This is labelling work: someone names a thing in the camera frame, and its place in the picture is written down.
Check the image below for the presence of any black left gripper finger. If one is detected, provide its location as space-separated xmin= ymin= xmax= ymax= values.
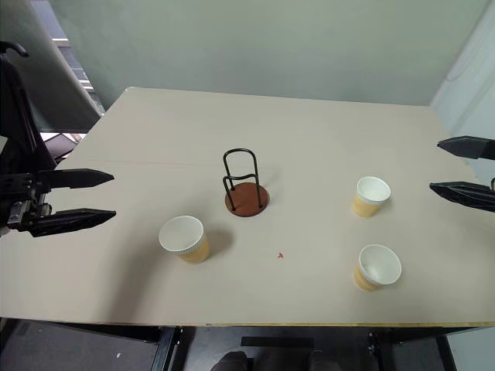
xmin=39 ymin=168 xmax=115 ymax=191
xmin=29 ymin=208 xmax=118 ymax=238

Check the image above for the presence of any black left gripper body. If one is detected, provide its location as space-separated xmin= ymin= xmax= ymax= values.
xmin=0 ymin=172 xmax=53 ymax=237

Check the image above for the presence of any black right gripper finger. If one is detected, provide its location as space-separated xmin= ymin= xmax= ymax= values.
xmin=429 ymin=181 xmax=495 ymax=213
xmin=437 ymin=135 xmax=495 ymax=162

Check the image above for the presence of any yellow ribbed paper cup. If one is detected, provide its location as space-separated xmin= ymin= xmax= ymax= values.
xmin=158 ymin=215 xmax=211 ymax=266
xmin=352 ymin=243 xmax=403 ymax=293
xmin=351 ymin=175 xmax=392 ymax=219

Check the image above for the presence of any black table leg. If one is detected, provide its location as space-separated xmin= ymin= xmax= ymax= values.
xmin=149 ymin=326 xmax=184 ymax=371
xmin=366 ymin=328 xmax=401 ymax=371

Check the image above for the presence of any dark rounded shape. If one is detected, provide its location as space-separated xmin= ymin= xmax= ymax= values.
xmin=210 ymin=350 xmax=249 ymax=371

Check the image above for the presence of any wire cup holder brown base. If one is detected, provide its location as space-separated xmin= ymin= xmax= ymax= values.
xmin=222 ymin=147 xmax=271 ymax=219

